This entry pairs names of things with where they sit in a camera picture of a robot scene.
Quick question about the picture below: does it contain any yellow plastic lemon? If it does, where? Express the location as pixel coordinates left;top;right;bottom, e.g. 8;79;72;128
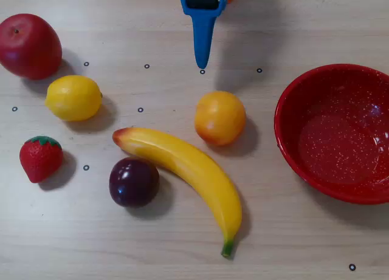
44;75;103;122

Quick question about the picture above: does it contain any red plastic strawberry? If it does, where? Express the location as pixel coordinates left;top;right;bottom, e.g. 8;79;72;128
19;135;64;184

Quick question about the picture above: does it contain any orange plastic peach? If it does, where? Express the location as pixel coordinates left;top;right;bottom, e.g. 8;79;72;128
194;90;247;146

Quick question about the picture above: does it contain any dark purple plastic plum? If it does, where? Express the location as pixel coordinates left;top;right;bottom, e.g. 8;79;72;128
108;157;160;209

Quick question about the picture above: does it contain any yellow plastic banana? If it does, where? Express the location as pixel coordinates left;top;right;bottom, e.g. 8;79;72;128
112;127;243;258

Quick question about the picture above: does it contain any red plastic apple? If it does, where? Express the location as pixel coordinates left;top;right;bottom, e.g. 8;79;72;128
0;13;63;81

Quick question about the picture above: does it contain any red speckled enamel bowl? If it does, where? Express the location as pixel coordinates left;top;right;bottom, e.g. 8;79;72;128
274;63;389;205

